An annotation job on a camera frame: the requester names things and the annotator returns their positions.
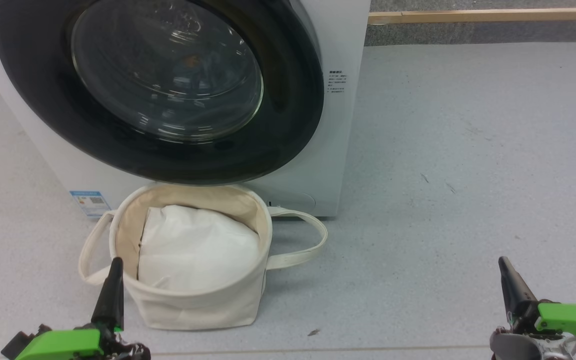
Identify small printed text label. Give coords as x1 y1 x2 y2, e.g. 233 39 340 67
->
328 70 347 94

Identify round dark glass washer door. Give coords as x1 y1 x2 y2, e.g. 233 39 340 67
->
0 0 325 186

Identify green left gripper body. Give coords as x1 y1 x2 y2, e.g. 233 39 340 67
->
14 327 151 360

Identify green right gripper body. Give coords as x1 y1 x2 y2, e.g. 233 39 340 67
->
535 302 576 347

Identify white cloth bundle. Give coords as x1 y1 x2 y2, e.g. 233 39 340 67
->
137 204 261 294

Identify blue energy label sticker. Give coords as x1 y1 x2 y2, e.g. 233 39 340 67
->
69 190 113 218

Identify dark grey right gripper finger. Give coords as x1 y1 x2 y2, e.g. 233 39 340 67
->
497 256 540 334

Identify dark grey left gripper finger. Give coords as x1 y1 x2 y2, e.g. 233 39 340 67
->
91 256 125 332

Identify white washing machine body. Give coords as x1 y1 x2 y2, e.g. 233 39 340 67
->
0 0 372 218

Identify cream canvas laundry basket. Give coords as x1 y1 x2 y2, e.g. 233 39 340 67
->
78 183 329 332

